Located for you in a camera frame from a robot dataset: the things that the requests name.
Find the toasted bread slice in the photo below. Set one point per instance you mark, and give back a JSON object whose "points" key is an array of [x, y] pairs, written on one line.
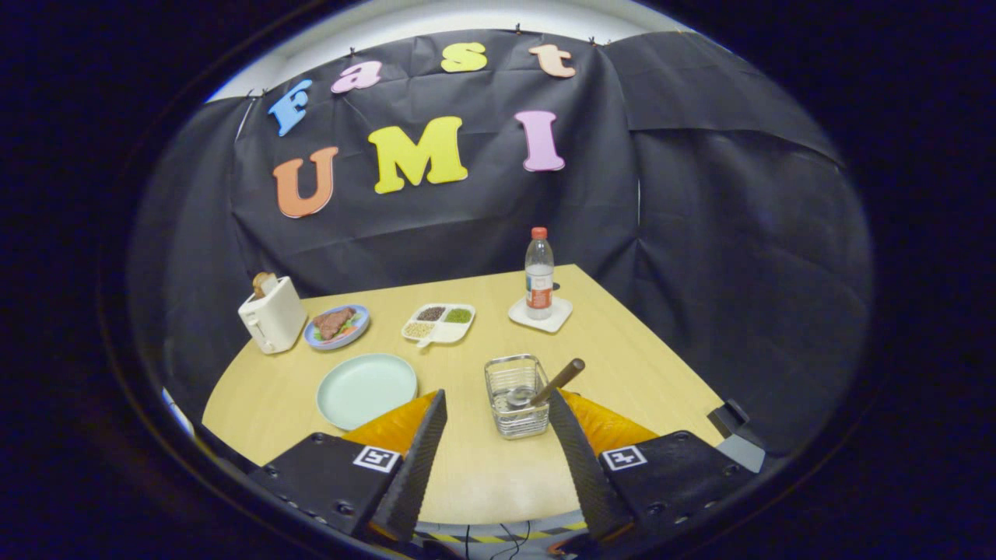
{"points": [[263, 284]]}

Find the beige beans heap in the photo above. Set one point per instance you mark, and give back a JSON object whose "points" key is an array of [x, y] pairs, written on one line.
{"points": [[419, 330]]}

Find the clear bottle with red cap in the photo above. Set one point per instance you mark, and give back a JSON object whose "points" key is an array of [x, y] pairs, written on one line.
{"points": [[538, 288]]}

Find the white toaster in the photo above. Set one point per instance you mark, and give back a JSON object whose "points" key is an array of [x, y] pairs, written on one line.
{"points": [[272, 319]]}

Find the pale green plate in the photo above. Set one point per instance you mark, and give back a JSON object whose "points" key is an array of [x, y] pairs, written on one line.
{"points": [[362, 393]]}

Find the white divided dish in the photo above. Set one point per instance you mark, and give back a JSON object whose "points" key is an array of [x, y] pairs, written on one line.
{"points": [[455, 333]]}

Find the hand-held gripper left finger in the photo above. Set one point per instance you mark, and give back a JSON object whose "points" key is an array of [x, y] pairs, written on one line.
{"points": [[416, 467]]}

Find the white square coaster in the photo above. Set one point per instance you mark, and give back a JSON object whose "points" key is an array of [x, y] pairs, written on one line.
{"points": [[556, 319]]}

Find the green lettuce garnish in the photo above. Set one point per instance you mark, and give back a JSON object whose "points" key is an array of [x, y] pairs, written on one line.
{"points": [[354, 320]]}

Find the green beans heap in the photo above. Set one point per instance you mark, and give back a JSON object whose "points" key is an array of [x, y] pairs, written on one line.
{"points": [[458, 316]]}

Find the black backdrop cloth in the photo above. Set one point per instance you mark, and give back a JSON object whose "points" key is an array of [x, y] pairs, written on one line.
{"points": [[467, 218]]}

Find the dark brown beans heap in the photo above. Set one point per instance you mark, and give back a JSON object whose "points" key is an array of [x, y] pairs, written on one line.
{"points": [[431, 313]]}

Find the black chair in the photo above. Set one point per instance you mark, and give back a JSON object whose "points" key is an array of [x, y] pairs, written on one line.
{"points": [[731, 416]]}

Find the blue plate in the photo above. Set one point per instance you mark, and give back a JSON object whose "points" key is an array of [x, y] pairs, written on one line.
{"points": [[346, 343]]}

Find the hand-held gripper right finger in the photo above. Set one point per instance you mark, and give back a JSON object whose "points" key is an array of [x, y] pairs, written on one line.
{"points": [[591, 474]]}

